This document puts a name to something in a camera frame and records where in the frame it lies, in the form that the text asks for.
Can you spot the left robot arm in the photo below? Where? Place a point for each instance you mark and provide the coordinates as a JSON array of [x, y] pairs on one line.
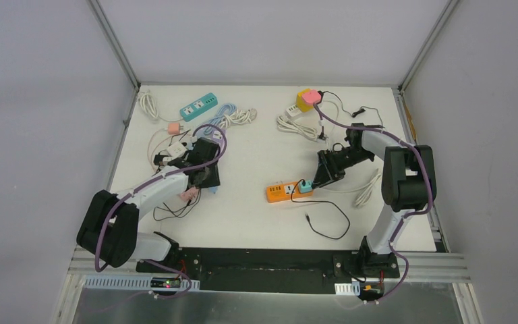
[[110, 229]]

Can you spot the teal plug adapter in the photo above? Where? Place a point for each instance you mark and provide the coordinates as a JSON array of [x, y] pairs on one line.
[[304, 186]]

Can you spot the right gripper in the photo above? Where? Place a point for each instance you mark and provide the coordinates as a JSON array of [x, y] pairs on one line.
[[328, 171]]

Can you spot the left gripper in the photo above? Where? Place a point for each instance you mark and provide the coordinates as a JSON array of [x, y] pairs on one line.
[[181, 162]]

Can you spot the white cube socket adapter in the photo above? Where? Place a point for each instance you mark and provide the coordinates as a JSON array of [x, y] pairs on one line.
[[176, 150]]

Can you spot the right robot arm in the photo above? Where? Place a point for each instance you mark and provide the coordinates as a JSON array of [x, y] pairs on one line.
[[408, 186]]

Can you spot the pink cube adapter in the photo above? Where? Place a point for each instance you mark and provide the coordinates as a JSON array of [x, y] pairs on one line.
[[190, 194]]

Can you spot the yellow pink cube socket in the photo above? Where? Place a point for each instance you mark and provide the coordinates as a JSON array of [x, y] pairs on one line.
[[307, 98]]

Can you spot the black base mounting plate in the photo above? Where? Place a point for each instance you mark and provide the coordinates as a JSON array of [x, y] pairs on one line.
[[279, 271]]

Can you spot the white usb power strip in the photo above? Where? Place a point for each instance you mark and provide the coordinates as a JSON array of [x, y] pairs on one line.
[[293, 112]]

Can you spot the small pink plug charger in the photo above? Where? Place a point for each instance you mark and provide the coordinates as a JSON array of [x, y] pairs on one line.
[[174, 128]]

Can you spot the orange power strip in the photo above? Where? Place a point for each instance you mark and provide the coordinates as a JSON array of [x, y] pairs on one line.
[[283, 192]]

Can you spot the teal power strip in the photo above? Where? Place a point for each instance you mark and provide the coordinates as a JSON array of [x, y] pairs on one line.
[[198, 107]]

